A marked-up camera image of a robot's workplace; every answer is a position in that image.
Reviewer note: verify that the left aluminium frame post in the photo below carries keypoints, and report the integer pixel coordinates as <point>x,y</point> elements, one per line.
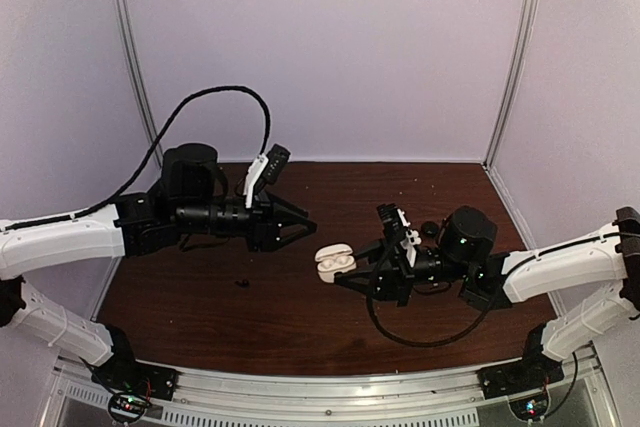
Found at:
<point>133,66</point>

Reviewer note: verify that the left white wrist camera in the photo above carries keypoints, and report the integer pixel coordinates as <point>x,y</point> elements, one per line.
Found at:
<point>264,170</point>

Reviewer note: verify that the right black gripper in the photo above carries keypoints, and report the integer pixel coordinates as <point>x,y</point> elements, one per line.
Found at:
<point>393,273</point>

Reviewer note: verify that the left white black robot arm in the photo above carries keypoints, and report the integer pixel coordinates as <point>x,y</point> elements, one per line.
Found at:
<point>190,198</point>

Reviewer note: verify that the black round earbud case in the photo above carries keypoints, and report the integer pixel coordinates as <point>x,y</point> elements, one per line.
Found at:
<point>430,229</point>

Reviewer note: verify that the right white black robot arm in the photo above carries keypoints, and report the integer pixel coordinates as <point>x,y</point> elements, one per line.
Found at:
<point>460,250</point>

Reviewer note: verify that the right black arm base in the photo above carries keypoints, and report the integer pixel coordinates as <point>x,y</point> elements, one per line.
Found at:
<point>533,371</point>

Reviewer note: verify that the aluminium front rail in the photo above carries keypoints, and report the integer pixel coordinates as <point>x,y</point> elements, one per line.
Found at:
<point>450,397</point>

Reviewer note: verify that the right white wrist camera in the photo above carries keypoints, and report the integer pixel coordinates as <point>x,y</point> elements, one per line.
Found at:
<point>401,237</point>

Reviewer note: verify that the right aluminium frame post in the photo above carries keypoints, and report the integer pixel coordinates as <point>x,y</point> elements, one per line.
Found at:
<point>527,17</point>

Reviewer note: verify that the white earbud charging case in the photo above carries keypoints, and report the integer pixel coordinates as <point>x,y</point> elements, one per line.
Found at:
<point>333,259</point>

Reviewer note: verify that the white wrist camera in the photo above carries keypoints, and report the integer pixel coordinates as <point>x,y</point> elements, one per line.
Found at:
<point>401,237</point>
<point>264,170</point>

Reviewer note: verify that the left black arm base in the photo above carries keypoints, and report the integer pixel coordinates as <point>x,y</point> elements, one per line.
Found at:
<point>132,384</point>

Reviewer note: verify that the aluminium frame post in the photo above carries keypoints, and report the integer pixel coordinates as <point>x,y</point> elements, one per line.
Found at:
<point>133,66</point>
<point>527,17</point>

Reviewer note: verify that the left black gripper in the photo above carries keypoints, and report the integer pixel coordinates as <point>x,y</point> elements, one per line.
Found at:
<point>264,225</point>

